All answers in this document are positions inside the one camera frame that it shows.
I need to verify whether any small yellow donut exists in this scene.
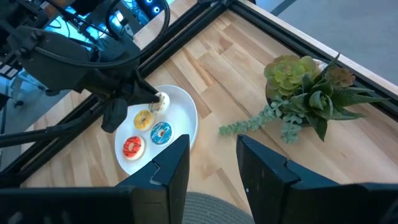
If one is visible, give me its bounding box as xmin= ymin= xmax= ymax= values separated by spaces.
xmin=133 ymin=109 xmax=155 ymax=132

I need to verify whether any small cream donut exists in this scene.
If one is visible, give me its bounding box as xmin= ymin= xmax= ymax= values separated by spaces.
xmin=148 ymin=91 xmax=172 ymax=116

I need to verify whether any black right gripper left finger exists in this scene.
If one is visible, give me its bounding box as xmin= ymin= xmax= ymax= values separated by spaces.
xmin=115 ymin=134 xmax=192 ymax=224

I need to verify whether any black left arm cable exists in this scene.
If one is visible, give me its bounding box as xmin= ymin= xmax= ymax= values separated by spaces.
xmin=33 ymin=0 xmax=172 ymax=70

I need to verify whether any small red striped donut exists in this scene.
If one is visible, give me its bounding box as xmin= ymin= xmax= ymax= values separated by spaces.
xmin=123 ymin=136 xmax=146 ymax=161

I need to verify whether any round grey mat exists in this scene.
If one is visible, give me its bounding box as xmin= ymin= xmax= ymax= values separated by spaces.
xmin=182 ymin=192 xmax=256 ymax=224

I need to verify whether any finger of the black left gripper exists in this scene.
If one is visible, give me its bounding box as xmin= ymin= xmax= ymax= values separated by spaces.
xmin=132 ymin=68 xmax=162 ymax=105

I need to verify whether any white round plate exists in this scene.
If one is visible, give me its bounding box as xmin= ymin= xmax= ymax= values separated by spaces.
xmin=114 ymin=84 xmax=199 ymax=176

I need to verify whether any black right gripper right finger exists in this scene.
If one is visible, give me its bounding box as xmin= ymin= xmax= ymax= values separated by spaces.
xmin=236 ymin=134 xmax=343 ymax=224

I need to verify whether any black computer with blue lights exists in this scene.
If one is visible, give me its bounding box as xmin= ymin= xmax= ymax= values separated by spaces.
xmin=133 ymin=0 xmax=170 ymax=21

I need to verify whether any green succulent plant in pot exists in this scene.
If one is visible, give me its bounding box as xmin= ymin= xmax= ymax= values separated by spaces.
xmin=218 ymin=52 xmax=391 ymax=145

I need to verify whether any small blue donut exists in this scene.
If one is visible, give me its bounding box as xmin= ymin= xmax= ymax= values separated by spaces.
xmin=150 ymin=121 xmax=174 ymax=146

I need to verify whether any black metal table frame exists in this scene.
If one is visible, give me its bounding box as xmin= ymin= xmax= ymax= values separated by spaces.
xmin=0 ymin=0 xmax=398 ymax=188

